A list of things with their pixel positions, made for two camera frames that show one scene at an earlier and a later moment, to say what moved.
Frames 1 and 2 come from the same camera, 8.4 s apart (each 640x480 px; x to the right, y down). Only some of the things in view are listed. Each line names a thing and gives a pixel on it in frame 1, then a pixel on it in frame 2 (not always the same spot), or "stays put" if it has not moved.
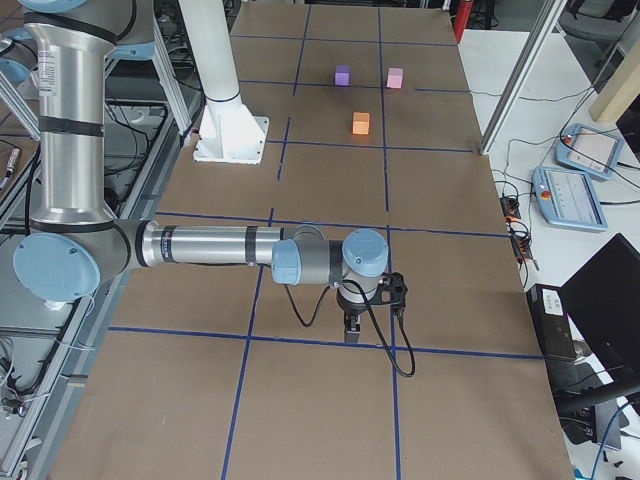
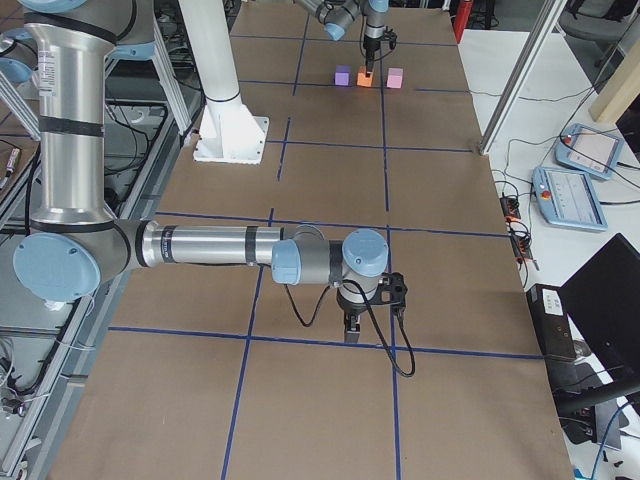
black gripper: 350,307 -> 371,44
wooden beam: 621,88 stays put
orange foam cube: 360,123 -> 362,80
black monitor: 602,299 stays put
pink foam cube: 395,77 stays put
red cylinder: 463,12 stays put
